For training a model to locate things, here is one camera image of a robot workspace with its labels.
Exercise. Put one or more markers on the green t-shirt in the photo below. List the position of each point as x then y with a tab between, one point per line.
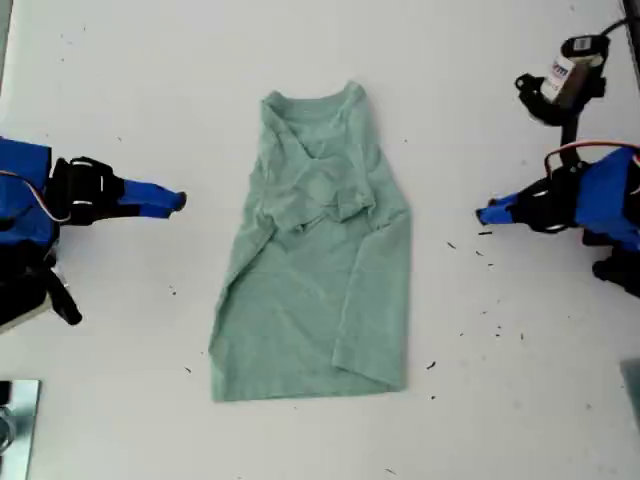
305	280

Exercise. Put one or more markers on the black camera stalk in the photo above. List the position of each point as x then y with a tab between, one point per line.
571	142

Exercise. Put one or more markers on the black camera box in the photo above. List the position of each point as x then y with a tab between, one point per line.
565	80
25	285

